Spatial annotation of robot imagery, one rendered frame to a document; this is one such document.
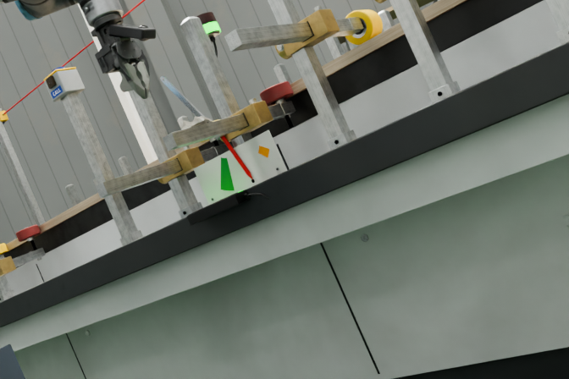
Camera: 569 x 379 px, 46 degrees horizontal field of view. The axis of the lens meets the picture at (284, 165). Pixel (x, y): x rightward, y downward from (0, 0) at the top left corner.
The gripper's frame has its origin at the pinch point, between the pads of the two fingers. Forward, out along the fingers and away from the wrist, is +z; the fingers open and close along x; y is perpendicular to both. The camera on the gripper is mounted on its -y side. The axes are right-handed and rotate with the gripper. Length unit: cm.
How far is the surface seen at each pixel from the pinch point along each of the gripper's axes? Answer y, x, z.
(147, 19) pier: 285, -323, -150
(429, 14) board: -62, -27, 13
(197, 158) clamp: 1.0, -8.4, 19.0
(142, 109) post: 9.5, -6.1, 1.5
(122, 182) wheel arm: 4.4, 13.7, 18.4
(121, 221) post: 34.8, -6.0, 24.7
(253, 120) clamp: -22.4, -5.4, 17.7
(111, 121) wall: 367, -309, -87
